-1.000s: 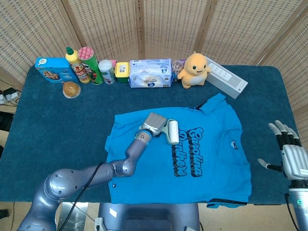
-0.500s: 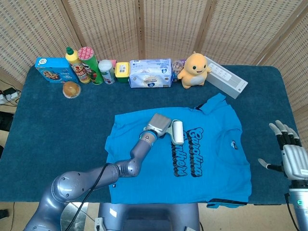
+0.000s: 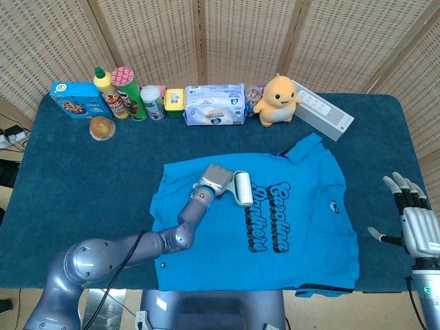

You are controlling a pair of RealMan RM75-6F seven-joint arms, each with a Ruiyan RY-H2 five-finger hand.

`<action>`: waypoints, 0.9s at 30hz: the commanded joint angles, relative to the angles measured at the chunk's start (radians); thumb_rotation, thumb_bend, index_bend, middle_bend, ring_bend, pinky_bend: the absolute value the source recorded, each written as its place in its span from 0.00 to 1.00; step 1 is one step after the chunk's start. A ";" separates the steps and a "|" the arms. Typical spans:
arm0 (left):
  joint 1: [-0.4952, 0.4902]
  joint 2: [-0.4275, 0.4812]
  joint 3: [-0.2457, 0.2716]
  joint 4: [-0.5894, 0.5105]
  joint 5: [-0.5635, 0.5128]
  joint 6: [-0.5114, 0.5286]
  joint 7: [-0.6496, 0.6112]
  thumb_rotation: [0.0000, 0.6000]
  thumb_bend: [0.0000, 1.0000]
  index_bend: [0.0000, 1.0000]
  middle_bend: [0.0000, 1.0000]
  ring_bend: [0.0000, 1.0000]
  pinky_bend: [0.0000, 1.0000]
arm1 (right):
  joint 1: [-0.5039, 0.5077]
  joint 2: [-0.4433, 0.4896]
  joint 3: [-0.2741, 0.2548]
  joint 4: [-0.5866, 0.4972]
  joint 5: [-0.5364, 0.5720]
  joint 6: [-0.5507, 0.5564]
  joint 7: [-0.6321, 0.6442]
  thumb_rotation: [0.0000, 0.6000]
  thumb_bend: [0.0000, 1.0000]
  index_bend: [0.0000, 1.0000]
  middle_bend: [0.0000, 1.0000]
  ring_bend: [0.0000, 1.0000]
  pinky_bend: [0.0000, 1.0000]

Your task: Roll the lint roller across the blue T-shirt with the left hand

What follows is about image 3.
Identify right robot hand grey fingertips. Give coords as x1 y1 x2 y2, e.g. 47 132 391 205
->
367 171 440 259

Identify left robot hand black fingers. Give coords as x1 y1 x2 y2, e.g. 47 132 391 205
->
192 162 235 199

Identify green-handled white lint roller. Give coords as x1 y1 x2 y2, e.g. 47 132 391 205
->
225 170 254 208

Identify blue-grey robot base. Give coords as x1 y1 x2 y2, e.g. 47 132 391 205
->
139 288 288 330

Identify blue printed t-shirt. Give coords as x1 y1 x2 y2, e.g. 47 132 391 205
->
150 133 360 298

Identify white blue wipes pack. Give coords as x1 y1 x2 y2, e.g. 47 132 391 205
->
184 83 248 127

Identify green container yellow lid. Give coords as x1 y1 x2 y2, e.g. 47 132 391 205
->
164 88 187 120

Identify small clear snack jar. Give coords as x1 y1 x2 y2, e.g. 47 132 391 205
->
245 85 265 118

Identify orange plush dinosaur toy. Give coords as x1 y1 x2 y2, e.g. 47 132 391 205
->
253 73 303 129

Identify small can white lid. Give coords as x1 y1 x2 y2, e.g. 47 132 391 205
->
140 85 166 121

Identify green chips can pink lid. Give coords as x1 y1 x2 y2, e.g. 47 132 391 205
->
111 66 149 122

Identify wrapped bread bun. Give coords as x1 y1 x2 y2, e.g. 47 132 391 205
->
89 115 117 141

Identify long white cardboard box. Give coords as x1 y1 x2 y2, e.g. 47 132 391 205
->
291 80 355 142

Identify dark blue table cloth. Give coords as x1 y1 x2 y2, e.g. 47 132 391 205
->
0 91 440 293

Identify yellow bottle green cap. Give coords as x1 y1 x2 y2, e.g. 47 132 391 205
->
93 67 130 120

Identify woven folding screen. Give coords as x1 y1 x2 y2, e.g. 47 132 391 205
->
0 0 440 221

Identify blue cookie box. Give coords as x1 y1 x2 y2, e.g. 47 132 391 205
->
49 81 114 120

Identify power strip with adapters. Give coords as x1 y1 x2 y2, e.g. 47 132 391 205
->
0 125 30 151

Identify black floor equipment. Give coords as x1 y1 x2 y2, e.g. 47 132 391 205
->
0 160 20 188

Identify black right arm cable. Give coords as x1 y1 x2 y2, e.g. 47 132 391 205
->
405 274 427 330

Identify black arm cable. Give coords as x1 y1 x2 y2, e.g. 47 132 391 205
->
405 274 427 330
84 230 147 330

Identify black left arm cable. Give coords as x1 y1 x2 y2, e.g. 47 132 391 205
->
84 230 147 330

